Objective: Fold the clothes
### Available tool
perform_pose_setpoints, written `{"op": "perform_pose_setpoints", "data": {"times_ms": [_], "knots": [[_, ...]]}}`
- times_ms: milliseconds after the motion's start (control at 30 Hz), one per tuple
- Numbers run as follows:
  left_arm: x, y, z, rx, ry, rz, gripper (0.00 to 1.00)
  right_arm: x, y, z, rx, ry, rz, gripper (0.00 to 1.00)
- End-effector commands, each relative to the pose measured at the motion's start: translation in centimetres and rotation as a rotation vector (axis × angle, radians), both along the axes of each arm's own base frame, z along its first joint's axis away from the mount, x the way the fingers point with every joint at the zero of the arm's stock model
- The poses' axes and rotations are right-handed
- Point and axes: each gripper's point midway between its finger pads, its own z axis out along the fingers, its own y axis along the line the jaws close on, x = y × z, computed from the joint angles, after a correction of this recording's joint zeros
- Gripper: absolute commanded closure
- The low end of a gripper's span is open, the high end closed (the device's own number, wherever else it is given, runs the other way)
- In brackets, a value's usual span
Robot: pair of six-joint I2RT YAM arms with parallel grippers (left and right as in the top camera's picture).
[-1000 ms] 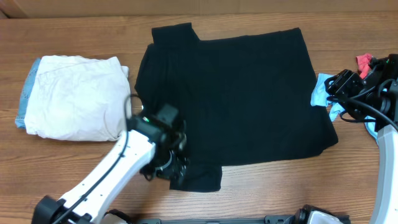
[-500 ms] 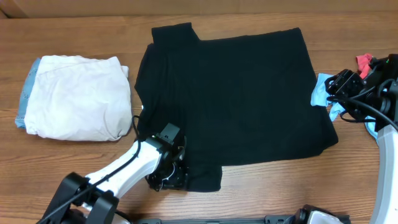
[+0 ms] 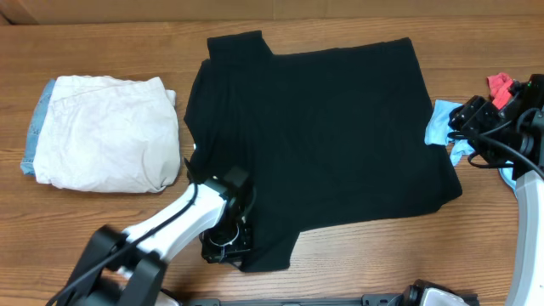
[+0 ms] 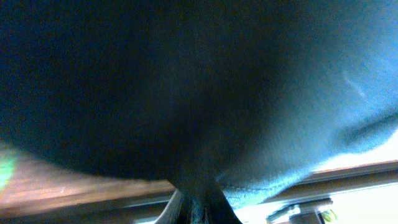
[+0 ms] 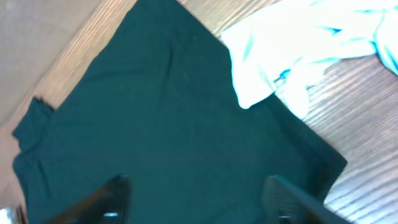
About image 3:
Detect folded beige garment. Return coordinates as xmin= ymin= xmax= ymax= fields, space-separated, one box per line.
xmin=32 ymin=76 xmax=181 ymax=193

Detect black cable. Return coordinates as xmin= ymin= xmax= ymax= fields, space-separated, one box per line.
xmin=445 ymin=105 xmax=544 ymax=179
xmin=44 ymin=182 xmax=200 ymax=306

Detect black t-shirt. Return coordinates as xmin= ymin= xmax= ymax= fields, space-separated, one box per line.
xmin=184 ymin=31 xmax=462 ymax=272

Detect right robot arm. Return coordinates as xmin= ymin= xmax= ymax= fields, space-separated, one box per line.
xmin=425 ymin=73 xmax=543 ymax=306

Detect light blue garment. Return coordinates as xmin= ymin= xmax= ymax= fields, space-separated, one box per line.
xmin=423 ymin=99 xmax=518 ymax=190

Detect left black cable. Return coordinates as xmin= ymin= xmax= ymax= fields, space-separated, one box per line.
xmin=44 ymin=182 xmax=200 ymax=306

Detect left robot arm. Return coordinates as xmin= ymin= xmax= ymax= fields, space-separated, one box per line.
xmin=49 ymin=167 xmax=257 ymax=306

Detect folded blue jeans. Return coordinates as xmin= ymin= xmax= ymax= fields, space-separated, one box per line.
xmin=20 ymin=80 xmax=55 ymax=175

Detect right black cable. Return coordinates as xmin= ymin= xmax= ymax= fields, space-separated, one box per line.
xmin=445 ymin=105 xmax=544 ymax=179

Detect red garment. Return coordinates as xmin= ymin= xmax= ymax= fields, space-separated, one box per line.
xmin=487 ymin=72 xmax=513 ymax=111

